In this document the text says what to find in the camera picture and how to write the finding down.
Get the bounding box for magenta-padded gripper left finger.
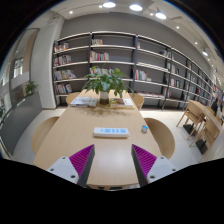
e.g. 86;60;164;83
46;143;96;188

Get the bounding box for small green potted plant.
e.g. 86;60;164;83
24;80;38;96

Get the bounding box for open white magazine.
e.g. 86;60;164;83
69;96;99;108

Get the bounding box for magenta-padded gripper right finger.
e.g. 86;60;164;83
130;143;178;188

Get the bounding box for green plant in white pot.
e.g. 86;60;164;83
82;66;134;105

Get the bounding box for white power strip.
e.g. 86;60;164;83
92;126;130;139

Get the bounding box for grey shelf unit with books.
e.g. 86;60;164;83
52;30;224;111

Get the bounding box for round ceiling lights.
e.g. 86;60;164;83
68;0;211;58

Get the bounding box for curved wooden chair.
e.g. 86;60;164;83
65;91;82;106
132;92;146;111
31;115;61;156
143;117;176;160

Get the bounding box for yellow-edged book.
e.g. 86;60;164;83
109;97;135;110

